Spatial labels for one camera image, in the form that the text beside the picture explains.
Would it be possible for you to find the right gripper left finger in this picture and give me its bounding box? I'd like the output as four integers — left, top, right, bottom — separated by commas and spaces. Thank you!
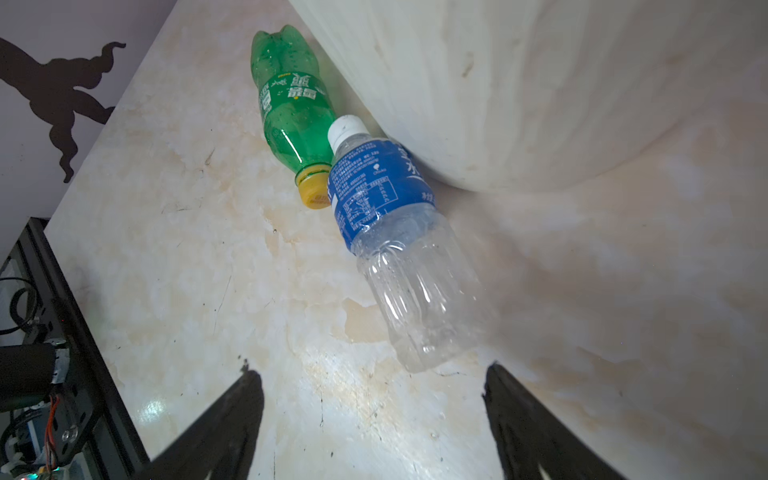
134, 370, 264, 480

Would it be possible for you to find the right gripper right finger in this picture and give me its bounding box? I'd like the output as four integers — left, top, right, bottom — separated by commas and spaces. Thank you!
483, 362, 623, 479

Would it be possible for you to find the green bottle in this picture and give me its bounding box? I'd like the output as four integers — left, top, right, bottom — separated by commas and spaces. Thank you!
250, 25, 336, 210

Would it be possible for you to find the white ribbed waste bin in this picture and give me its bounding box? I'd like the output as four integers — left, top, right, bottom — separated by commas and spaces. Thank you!
294, 1, 767, 192

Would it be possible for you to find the clear bottle blue sweat label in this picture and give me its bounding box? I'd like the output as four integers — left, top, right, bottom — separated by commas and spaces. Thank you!
328, 115, 495, 373

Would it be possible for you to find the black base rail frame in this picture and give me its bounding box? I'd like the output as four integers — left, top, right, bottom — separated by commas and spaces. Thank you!
1, 218, 148, 479

